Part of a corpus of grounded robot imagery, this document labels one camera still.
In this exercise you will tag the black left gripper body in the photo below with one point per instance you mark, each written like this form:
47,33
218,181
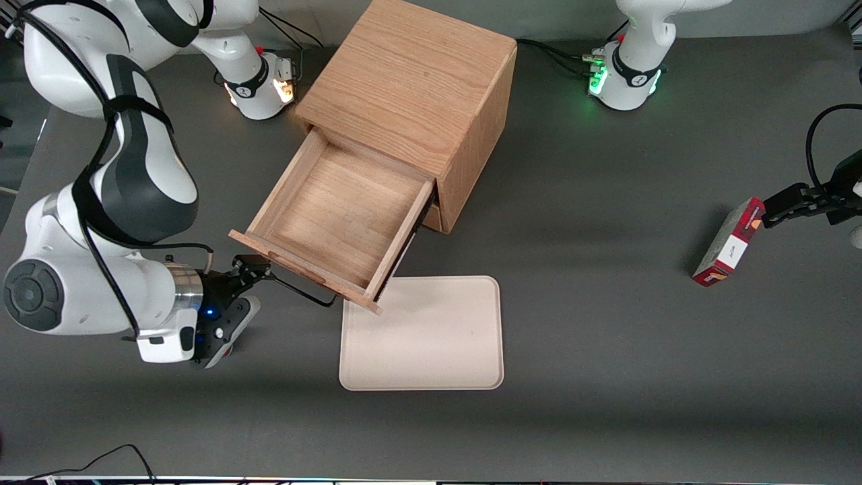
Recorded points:
846,183

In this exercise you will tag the wooden drawer cabinet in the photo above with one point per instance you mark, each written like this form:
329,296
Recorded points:
404,74

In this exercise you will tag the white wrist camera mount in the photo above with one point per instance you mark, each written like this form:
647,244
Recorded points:
856,237
165,347

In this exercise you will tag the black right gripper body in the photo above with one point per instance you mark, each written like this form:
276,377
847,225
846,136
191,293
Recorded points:
217,288

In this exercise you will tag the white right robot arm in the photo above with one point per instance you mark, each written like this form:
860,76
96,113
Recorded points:
135,175

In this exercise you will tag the beige rectangular tray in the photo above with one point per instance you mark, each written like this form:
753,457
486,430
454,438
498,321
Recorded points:
431,337

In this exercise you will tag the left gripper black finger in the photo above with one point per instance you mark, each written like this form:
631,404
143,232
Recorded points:
798,211
794,197

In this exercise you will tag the wooden drawer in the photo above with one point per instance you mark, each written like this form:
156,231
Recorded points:
337,209

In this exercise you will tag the red and white box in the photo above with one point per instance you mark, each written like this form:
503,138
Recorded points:
731,246

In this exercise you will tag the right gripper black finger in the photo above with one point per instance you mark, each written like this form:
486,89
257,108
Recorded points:
237,323
250,269

